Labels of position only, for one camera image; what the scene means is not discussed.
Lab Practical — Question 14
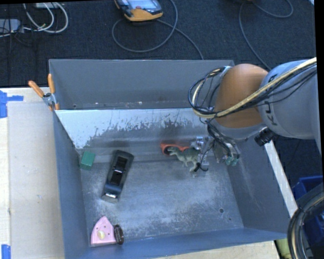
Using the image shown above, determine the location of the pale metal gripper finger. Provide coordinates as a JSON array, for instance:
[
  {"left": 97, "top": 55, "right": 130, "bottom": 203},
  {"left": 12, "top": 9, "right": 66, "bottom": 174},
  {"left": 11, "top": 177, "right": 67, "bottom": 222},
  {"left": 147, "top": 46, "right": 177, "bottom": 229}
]
[
  {"left": 189, "top": 136, "right": 208, "bottom": 152},
  {"left": 197, "top": 151, "right": 210, "bottom": 172}
]

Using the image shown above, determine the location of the grey-green toy dinosaur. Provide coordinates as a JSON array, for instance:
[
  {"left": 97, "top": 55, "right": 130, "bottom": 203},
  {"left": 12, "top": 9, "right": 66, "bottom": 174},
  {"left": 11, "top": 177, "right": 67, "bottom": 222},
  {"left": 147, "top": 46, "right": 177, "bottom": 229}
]
[{"left": 166, "top": 145, "right": 202, "bottom": 174}]

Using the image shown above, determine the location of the grey metal bin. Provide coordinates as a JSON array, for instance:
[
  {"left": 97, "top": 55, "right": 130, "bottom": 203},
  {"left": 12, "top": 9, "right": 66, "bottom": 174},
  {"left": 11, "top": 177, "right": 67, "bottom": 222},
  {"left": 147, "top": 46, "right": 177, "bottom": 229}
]
[{"left": 47, "top": 47, "right": 294, "bottom": 259}]

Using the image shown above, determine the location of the black stapler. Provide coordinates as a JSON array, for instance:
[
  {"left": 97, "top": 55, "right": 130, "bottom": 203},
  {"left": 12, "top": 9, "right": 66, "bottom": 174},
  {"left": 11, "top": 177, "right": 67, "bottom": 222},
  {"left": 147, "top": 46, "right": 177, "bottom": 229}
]
[{"left": 98, "top": 148, "right": 137, "bottom": 204}]

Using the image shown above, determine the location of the dark brown oval piece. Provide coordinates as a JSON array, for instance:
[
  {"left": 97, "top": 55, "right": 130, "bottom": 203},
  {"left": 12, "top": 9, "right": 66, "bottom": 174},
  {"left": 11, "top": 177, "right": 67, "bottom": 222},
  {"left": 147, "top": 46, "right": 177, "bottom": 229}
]
[{"left": 113, "top": 223, "right": 125, "bottom": 246}]

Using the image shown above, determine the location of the green block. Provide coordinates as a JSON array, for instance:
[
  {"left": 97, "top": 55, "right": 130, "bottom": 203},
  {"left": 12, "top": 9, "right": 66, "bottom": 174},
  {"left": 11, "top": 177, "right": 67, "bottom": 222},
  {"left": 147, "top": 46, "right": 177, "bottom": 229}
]
[{"left": 78, "top": 150, "right": 97, "bottom": 171}]

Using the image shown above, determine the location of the pink toy cake slice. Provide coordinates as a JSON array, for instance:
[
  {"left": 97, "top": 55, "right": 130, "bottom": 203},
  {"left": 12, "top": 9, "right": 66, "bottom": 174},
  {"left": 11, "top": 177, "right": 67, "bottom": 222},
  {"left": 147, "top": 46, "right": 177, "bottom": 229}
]
[{"left": 88, "top": 215, "right": 118, "bottom": 248}]

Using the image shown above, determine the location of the pale wood flat board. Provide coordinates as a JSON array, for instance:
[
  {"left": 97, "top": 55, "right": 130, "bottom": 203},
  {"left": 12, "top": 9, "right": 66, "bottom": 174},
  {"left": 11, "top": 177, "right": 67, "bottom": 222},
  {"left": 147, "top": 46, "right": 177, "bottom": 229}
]
[{"left": 2, "top": 99, "right": 66, "bottom": 259}]

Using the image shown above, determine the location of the black cylinder on white bracket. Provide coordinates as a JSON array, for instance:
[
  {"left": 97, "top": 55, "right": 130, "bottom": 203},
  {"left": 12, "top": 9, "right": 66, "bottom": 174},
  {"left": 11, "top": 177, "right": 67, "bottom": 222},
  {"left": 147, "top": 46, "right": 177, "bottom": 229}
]
[{"left": 253, "top": 127, "right": 275, "bottom": 148}]

